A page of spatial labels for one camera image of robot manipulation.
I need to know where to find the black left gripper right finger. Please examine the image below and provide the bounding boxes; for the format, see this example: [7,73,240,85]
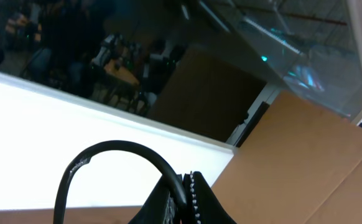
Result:
[182,172,236,224]

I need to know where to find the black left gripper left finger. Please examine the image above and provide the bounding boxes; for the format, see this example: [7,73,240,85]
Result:
[129,177,180,224]

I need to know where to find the thin black cable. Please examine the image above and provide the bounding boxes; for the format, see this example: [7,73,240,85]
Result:
[52,139,188,224]

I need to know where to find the cardboard side panel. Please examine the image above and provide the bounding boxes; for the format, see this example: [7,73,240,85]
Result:
[212,92,362,223]

